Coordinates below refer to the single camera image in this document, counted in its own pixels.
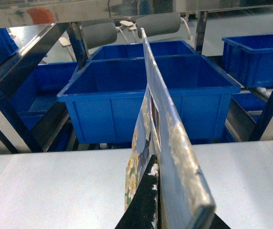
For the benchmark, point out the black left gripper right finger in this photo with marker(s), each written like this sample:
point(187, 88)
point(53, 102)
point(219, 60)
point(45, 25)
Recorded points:
point(218, 223)

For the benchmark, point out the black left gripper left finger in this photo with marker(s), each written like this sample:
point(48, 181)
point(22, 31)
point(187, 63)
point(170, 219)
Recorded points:
point(142, 213)

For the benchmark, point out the flower gift bag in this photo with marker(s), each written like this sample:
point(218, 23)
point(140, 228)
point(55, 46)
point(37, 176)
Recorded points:
point(185, 200)

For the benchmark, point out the blue bin right shelf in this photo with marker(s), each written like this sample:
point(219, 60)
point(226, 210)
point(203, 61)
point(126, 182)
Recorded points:
point(249, 59)

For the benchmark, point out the grey office chair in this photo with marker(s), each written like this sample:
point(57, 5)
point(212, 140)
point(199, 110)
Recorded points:
point(86, 35)
point(154, 25)

